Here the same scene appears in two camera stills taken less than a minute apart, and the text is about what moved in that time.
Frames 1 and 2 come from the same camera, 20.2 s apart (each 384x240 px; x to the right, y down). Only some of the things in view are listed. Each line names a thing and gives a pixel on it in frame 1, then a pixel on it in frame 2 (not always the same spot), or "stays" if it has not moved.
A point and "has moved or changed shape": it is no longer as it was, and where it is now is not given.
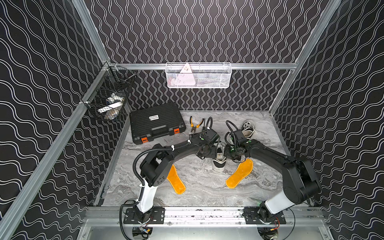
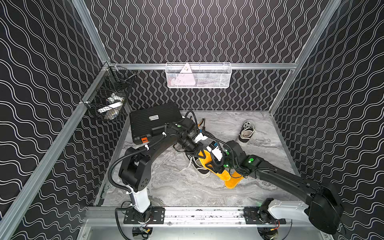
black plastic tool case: [151, 122] stays
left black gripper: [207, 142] → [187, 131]
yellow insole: [244, 168] stays
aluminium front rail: [293, 216] stays
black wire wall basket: [106, 99] stays
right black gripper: [226, 152] → [214, 163]
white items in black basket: [114, 103] stays
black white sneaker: [218, 163] has moved or changed shape
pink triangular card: [186, 77] stays
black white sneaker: [248, 129] stays
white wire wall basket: [204, 75] stays
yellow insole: [173, 177] → [205, 157]
